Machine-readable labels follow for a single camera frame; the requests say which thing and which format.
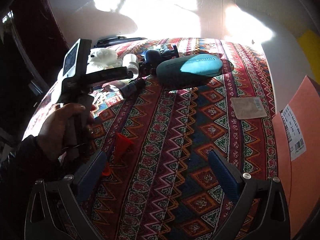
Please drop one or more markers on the white plush bear gingham patch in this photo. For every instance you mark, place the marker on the white plush bear gingham patch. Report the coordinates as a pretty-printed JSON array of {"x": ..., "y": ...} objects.
[{"x": 101, "y": 59}]

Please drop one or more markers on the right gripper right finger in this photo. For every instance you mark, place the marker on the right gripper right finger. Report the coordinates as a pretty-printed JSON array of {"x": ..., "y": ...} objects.
[{"x": 229, "y": 177}]

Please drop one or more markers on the yellow cushion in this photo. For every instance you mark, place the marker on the yellow cushion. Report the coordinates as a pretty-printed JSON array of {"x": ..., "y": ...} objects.
[{"x": 310, "y": 44}]

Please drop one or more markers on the teal glasses case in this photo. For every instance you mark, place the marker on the teal glasses case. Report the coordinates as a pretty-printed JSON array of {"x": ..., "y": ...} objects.
[{"x": 187, "y": 70}]

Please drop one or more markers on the white cylindrical tube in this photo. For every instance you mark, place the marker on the white cylindrical tube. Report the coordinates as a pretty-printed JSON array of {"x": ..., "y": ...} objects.
[{"x": 130, "y": 61}]

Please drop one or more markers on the person left hand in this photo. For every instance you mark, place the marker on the person left hand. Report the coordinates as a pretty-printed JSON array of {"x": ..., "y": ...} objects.
[{"x": 51, "y": 133}]

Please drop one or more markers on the orange cardboard box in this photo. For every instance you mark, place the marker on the orange cardboard box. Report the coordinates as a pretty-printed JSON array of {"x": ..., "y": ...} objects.
[{"x": 296, "y": 129}]

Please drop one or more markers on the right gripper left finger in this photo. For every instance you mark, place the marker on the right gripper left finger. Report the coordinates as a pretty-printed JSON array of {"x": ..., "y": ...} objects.
[{"x": 88, "y": 174}]

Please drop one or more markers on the blue plastic toy figure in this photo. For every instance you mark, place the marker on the blue plastic toy figure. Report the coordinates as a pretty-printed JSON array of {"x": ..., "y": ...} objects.
[{"x": 153, "y": 57}]

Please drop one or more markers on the patterned red tablecloth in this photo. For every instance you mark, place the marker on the patterned red tablecloth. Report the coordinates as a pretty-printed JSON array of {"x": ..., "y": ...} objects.
[{"x": 172, "y": 192}]

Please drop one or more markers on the square clear packet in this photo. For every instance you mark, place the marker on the square clear packet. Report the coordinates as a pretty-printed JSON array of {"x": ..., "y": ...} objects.
[{"x": 248, "y": 108}]

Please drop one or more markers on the red cloth pouch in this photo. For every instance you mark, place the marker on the red cloth pouch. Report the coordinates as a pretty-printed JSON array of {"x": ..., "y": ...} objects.
[{"x": 122, "y": 156}]

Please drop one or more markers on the black object behind table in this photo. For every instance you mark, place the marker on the black object behind table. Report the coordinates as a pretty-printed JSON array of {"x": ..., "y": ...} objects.
[{"x": 111, "y": 41}]

